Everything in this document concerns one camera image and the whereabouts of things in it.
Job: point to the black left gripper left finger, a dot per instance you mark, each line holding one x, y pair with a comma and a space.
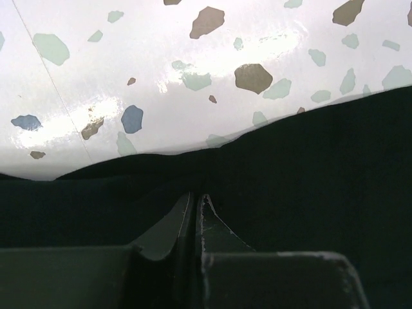
150, 272

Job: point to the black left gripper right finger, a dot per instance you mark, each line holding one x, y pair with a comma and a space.
233, 275

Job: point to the black t shirt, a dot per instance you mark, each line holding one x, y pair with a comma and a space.
334, 179

